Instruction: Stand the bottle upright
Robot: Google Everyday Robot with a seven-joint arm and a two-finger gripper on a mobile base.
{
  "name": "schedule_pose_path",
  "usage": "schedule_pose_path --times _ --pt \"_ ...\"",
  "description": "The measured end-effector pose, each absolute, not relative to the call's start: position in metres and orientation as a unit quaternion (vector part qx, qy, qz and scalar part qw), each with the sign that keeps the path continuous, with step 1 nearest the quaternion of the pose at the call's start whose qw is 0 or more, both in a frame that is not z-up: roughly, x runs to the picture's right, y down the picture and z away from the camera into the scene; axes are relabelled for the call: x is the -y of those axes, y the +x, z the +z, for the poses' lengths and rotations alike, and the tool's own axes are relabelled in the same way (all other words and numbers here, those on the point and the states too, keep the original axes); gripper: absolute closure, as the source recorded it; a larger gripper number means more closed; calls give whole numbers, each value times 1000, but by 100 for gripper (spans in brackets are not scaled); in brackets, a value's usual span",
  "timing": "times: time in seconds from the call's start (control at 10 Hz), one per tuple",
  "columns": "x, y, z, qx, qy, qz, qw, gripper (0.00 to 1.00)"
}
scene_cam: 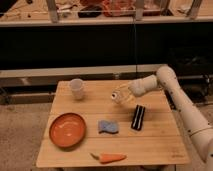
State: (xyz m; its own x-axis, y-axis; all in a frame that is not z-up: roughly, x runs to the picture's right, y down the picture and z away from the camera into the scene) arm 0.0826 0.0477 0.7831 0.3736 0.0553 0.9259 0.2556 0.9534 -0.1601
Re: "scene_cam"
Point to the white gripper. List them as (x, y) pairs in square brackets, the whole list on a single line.
[(136, 89)]

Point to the orange round plate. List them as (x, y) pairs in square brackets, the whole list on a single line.
[(67, 130)]

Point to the blue sponge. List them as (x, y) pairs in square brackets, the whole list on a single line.
[(108, 127)]

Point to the orange toy carrot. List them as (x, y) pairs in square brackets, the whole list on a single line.
[(108, 158)]

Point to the white paper cup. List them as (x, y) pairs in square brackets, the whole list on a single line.
[(77, 88)]

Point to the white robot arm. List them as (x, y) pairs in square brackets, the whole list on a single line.
[(199, 129)]

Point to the black rectangular case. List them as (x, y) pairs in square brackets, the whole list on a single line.
[(138, 118)]

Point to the wooden table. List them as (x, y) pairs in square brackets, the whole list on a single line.
[(158, 142)]

